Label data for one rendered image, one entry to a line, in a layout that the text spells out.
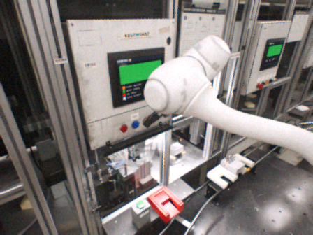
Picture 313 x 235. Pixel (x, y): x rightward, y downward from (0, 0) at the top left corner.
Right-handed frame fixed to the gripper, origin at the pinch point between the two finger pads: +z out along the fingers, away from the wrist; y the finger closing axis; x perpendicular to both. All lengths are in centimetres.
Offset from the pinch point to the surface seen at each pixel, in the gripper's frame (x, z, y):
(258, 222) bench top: 98, 31, -16
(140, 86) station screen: -11.4, -8.1, -4.9
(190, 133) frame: 40, 46, -58
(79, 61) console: -30.8, -13.0, 9.4
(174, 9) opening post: -19.1, -29.2, -29.5
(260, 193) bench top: 103, 34, -41
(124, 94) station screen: -14.5, -5.9, 2.0
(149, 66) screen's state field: -13.1, -14.2, -10.3
